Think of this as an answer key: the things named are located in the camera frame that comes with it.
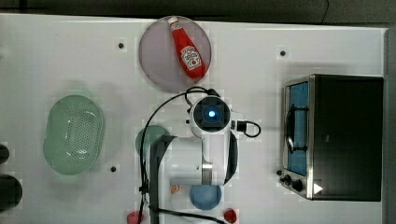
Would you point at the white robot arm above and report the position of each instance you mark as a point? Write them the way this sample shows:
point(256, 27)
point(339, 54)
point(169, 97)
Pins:
point(208, 158)

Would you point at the black toaster oven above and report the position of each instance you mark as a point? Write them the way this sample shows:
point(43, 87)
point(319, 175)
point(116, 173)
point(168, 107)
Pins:
point(333, 138)

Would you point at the green mug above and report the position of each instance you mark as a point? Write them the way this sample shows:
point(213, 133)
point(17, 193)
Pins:
point(146, 137)

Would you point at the red ketchup bottle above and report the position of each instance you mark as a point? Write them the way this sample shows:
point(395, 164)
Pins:
point(188, 55)

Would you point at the grey round plate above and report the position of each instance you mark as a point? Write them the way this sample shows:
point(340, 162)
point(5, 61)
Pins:
point(157, 54)

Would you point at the orange ball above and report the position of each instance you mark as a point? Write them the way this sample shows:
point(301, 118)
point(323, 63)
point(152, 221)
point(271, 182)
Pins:
point(175, 189)

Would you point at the blue bowl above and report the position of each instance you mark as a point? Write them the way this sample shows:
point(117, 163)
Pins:
point(205, 197)

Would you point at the green perforated colander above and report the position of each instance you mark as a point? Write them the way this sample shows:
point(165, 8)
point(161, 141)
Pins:
point(74, 135)

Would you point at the black cylinder cup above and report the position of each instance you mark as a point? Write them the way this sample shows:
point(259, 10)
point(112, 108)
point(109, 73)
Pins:
point(10, 192)

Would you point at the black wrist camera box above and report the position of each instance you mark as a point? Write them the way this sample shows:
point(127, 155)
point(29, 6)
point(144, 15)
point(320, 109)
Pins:
point(241, 126)

